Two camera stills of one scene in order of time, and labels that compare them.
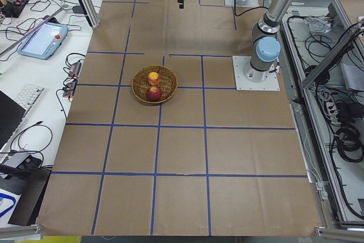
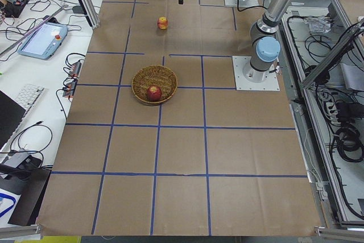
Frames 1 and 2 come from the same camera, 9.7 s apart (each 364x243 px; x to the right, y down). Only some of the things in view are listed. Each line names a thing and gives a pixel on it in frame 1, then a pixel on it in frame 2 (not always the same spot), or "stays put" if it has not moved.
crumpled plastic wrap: [319, 24] stays put
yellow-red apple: [153, 78] to [162, 23]
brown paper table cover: [212, 161] stays put
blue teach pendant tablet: [45, 42] stays put
